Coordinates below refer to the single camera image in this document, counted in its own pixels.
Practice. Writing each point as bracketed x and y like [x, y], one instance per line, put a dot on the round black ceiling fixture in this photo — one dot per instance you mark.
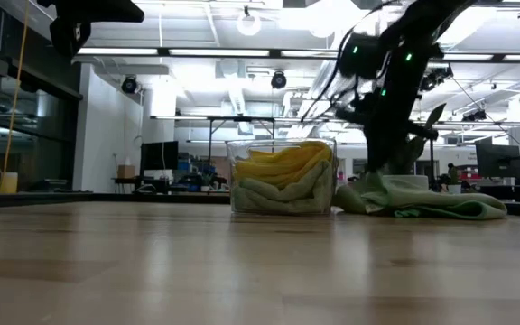
[129, 85]
[278, 80]

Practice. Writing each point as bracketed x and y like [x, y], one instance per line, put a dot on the pale plastic cup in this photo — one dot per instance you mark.
[8, 182]

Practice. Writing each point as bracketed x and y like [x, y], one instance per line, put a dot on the clear plastic bin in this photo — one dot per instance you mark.
[282, 144]

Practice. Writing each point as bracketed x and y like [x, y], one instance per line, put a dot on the brown cardboard box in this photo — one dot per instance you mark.
[126, 171]

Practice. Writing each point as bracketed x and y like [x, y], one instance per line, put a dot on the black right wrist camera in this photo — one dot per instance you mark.
[359, 54]

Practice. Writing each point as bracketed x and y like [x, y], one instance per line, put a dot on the yellow microfiber towel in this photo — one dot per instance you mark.
[282, 164]

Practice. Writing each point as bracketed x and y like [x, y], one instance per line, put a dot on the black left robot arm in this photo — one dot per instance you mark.
[75, 22]

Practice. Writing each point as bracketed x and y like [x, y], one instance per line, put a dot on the black background table frame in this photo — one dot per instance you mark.
[242, 119]

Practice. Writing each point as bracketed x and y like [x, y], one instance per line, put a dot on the snake plant in white pot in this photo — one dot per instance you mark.
[415, 149]

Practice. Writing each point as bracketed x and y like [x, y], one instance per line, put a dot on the pale green teal-edged towel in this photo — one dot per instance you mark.
[422, 201]
[287, 198]

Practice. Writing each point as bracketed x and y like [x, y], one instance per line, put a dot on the round white ceiling lamp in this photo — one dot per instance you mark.
[238, 25]

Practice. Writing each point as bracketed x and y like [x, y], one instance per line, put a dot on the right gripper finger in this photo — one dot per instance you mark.
[384, 153]

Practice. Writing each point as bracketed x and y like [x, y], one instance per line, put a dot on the black computer monitor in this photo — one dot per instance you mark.
[158, 155]
[497, 160]

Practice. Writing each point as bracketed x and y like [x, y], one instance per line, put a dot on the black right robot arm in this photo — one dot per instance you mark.
[427, 18]

